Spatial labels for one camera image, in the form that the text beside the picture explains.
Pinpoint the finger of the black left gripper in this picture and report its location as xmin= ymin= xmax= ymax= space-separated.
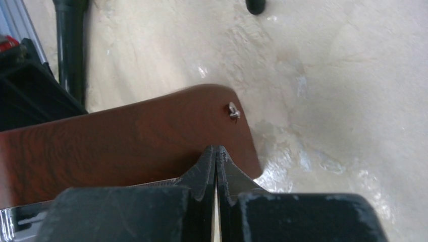
xmin=1 ymin=38 xmax=87 ymax=131

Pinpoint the light blue music stand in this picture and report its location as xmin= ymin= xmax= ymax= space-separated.
xmin=245 ymin=0 xmax=266 ymax=15

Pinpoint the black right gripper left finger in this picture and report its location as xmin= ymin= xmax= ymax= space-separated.
xmin=36 ymin=146 xmax=216 ymax=241

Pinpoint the black microphone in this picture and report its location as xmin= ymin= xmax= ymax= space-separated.
xmin=52 ymin=0 xmax=89 ymax=105

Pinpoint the brown wooden metronome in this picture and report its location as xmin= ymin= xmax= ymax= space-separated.
xmin=1 ymin=84 xmax=262 ymax=208

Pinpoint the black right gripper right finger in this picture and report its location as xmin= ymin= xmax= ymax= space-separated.
xmin=216 ymin=146 xmax=388 ymax=241

